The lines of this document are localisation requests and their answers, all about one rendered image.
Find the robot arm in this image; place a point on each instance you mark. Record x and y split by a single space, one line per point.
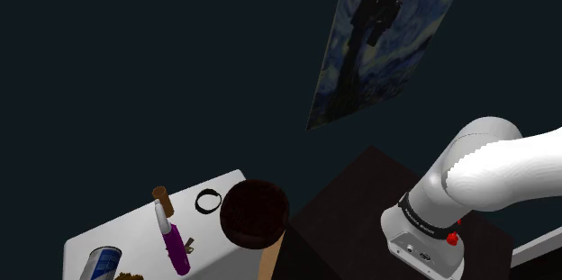
491 169

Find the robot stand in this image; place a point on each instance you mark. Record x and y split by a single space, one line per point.
351 209

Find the dark brown round bowl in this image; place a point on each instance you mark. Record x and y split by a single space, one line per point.
254 214

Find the brown cylinder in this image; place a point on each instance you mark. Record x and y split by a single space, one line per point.
164 200

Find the small brown clip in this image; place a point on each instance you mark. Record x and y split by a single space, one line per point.
189 245

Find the purple and white pen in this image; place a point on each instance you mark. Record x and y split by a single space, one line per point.
176 248

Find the white table with wooden leg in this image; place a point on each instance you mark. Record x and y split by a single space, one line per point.
131 235

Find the brown crumbly lump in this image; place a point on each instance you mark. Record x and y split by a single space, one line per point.
129 276

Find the blue and silver can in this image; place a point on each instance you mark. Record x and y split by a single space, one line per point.
103 263

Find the blue swirly night-sky wall picture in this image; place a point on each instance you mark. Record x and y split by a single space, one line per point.
395 68

